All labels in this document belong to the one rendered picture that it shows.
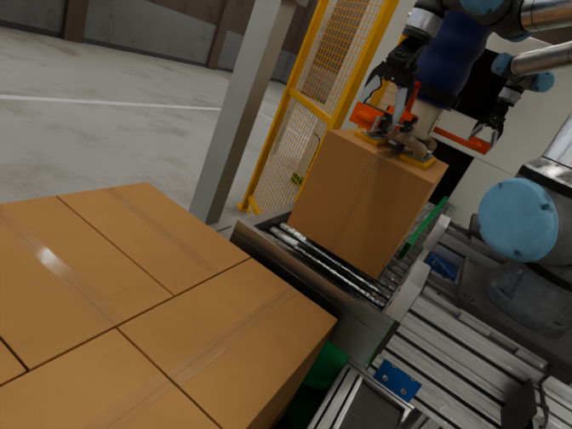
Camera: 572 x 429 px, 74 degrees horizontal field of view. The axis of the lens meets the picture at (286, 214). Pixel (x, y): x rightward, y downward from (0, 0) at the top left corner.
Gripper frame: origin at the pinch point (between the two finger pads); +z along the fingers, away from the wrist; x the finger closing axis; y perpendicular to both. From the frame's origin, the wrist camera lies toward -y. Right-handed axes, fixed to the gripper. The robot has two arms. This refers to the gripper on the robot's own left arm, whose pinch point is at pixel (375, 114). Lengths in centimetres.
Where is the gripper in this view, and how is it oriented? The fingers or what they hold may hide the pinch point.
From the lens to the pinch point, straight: 100.2
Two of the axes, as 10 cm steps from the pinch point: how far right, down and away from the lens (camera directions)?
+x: -8.1, -5.0, 3.0
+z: -3.7, 8.4, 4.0
